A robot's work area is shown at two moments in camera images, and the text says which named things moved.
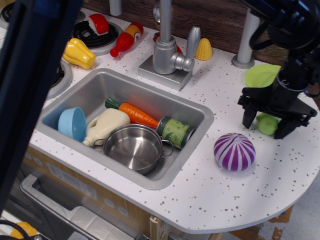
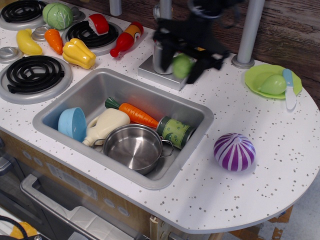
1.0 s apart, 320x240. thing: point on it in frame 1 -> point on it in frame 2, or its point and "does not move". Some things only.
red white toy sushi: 99,23 does not move
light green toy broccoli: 268,124 -> 182,65
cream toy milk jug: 99,125 does not move
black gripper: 279,97 -> 192,34
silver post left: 115,6 does not move
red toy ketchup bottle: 125,39 does not move
